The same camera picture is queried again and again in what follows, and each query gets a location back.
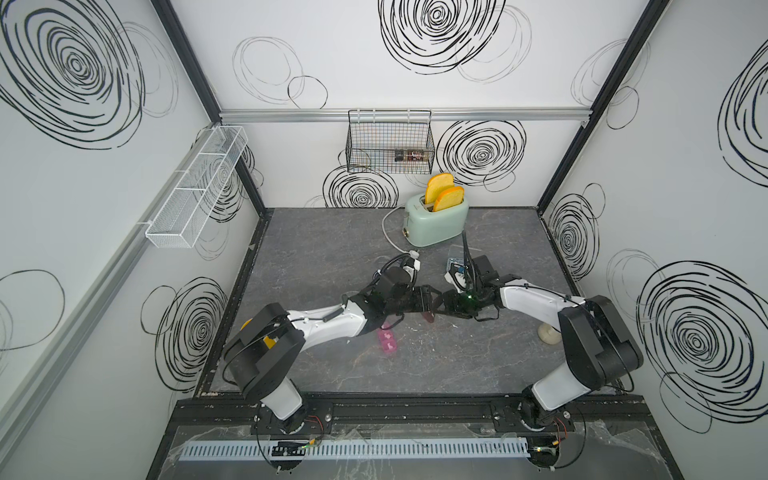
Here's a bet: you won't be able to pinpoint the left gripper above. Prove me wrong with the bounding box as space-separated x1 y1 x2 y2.
383 285 442 318

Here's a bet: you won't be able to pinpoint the teal rectangular pillbox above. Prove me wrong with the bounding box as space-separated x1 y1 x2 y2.
446 244 466 275

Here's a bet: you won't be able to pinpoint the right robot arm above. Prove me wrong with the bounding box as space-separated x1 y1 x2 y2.
433 234 644 431

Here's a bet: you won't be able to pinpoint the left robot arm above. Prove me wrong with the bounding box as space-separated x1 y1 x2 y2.
222 267 439 424

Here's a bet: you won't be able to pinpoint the mint green toaster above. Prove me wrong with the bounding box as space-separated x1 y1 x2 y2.
402 195 469 248

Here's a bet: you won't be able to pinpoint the front toast slice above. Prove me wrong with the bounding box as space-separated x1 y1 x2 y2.
432 186 465 212

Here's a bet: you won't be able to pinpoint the toast slice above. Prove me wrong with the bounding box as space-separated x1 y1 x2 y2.
432 186 465 212
424 172 454 205

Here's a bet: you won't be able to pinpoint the beige round object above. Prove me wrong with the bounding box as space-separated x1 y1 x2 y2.
537 323 562 345

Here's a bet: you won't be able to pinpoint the back toast slice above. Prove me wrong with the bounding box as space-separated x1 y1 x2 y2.
424 172 454 205

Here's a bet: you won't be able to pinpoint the yellow mug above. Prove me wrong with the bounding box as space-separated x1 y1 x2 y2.
239 319 282 349

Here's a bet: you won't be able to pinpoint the spice jars in basket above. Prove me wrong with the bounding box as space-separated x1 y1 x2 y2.
394 149 433 163

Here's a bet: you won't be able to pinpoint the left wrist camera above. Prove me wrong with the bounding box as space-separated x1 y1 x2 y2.
391 250 421 282

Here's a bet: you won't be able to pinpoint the white toaster power cable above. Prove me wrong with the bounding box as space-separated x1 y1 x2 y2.
382 206 421 261

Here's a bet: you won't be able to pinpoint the black wire wall basket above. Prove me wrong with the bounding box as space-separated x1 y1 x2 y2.
344 109 436 175

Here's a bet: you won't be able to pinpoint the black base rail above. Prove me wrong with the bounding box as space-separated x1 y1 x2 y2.
168 393 651 435

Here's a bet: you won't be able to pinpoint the white slotted cable duct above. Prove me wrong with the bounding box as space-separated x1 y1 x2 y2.
179 437 530 462

